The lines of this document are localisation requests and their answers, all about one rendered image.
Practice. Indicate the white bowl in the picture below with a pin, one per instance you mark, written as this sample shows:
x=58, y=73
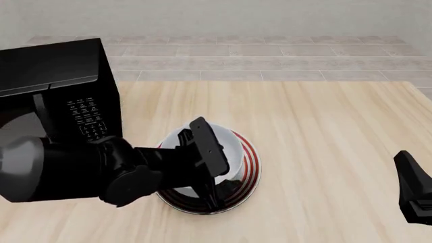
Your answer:
x=233, y=146

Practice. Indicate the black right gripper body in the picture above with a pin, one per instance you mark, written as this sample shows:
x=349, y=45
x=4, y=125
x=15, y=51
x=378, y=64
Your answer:
x=418, y=212

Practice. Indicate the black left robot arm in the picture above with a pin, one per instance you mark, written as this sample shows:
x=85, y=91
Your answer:
x=67, y=172

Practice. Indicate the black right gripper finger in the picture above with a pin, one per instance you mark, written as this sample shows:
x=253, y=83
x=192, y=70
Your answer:
x=410, y=174

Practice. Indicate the flat black plate on stalk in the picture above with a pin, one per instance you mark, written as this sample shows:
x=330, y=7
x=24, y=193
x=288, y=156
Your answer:
x=211, y=146

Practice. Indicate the plate with red rings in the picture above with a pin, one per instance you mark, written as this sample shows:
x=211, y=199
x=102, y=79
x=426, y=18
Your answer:
x=253, y=167

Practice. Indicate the black microwave oven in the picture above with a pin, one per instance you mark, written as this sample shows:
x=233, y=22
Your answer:
x=57, y=76

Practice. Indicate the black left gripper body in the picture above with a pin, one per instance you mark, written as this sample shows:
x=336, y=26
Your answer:
x=207, y=192

